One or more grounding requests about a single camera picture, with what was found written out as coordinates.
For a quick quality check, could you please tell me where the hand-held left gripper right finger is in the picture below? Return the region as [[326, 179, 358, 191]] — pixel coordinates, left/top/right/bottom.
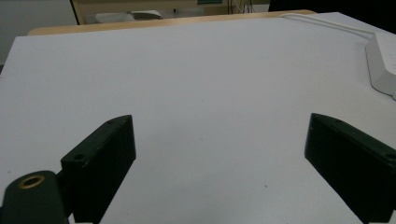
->
[[304, 112, 396, 224]]

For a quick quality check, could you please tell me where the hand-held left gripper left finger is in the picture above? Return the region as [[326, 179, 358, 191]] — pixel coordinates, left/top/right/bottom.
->
[[60, 114, 137, 224]]

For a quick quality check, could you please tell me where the white power strip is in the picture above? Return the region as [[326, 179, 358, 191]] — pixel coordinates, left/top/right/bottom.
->
[[365, 31, 396, 101]]

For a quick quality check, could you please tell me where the wooden table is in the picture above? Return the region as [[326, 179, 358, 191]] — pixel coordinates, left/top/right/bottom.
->
[[27, 8, 318, 36]]

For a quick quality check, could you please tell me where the beige desk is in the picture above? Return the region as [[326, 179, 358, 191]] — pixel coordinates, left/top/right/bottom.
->
[[70, 0, 272, 26]]

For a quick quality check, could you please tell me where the white power cable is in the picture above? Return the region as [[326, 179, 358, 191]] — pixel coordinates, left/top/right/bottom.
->
[[279, 12, 376, 39]]

